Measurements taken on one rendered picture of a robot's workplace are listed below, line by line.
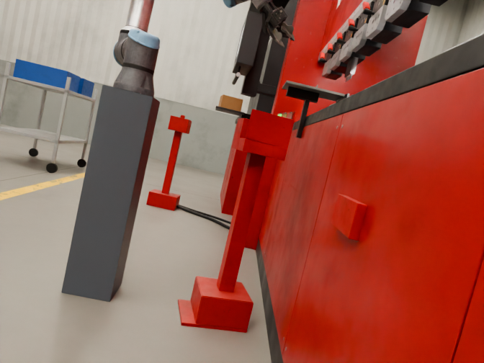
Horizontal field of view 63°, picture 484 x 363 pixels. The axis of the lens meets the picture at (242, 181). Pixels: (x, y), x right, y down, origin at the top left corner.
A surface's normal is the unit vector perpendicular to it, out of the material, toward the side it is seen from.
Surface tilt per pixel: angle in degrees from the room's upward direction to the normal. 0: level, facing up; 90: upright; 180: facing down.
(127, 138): 90
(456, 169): 90
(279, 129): 90
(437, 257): 90
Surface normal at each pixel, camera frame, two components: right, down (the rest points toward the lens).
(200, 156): 0.07, 0.10
